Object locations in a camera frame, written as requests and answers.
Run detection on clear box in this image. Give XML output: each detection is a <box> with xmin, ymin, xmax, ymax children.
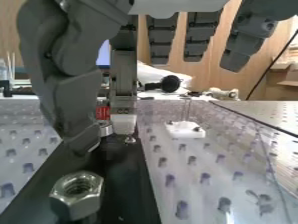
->
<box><xmin>0</xmin><ymin>95</ymin><xmax>298</xmax><ymax>224</ymax></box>

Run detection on black headphones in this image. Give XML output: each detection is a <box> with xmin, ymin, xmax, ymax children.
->
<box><xmin>144</xmin><ymin>74</ymin><xmax>184</xmax><ymax>94</ymax></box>

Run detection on black plate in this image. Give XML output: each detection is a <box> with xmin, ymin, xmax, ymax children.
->
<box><xmin>0</xmin><ymin>133</ymin><xmax>164</xmax><ymax>224</ymax></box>

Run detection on small white square plate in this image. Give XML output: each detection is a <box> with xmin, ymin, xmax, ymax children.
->
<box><xmin>164</xmin><ymin>120</ymin><xmax>207</xmax><ymax>141</ymax></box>

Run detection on steel hex nut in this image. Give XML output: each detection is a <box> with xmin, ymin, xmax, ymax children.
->
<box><xmin>48</xmin><ymin>170</ymin><xmax>106</xmax><ymax>222</ymax></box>

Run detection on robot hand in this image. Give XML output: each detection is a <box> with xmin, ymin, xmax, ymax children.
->
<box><xmin>16</xmin><ymin>0</ymin><xmax>298</xmax><ymax>158</ymax></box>

